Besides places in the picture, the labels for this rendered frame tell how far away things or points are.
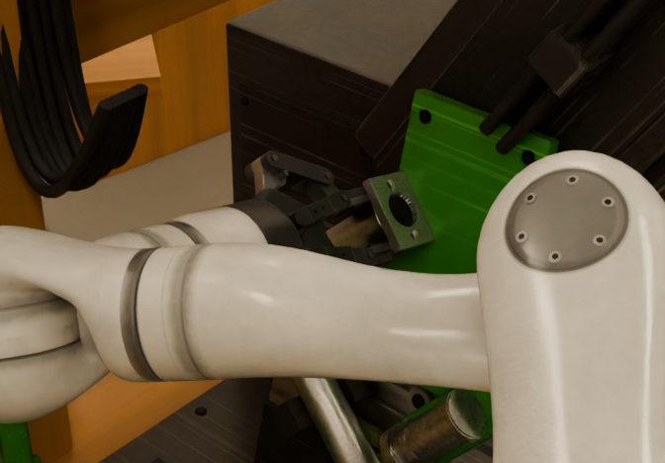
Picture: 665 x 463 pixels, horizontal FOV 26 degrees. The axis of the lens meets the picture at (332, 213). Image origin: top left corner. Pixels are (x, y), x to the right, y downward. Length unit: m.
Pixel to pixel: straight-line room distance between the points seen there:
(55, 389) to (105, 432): 0.55
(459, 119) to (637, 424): 0.44
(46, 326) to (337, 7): 0.53
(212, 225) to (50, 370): 0.15
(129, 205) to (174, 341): 2.62
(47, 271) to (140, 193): 2.64
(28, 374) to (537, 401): 0.29
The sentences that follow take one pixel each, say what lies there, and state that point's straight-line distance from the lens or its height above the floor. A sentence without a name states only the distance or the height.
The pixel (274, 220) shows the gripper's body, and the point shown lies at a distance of 0.90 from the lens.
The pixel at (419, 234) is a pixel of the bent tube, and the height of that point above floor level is 1.19.
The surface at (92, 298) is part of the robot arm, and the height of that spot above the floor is 1.31.
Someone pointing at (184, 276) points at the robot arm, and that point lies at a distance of 0.72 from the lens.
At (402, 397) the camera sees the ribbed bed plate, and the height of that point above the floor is 1.04.
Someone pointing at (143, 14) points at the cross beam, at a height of 1.21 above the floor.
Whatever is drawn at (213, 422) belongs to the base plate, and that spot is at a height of 0.90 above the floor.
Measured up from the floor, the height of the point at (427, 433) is 1.07.
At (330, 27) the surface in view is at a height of 1.24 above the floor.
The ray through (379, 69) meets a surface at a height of 1.24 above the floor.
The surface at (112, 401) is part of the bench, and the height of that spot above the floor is 0.88.
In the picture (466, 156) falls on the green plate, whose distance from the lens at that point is 0.99.
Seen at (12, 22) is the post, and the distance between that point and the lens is 1.08.
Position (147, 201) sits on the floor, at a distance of 3.35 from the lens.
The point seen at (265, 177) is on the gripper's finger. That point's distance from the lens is 0.96.
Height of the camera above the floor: 1.73
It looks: 32 degrees down
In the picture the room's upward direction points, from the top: straight up
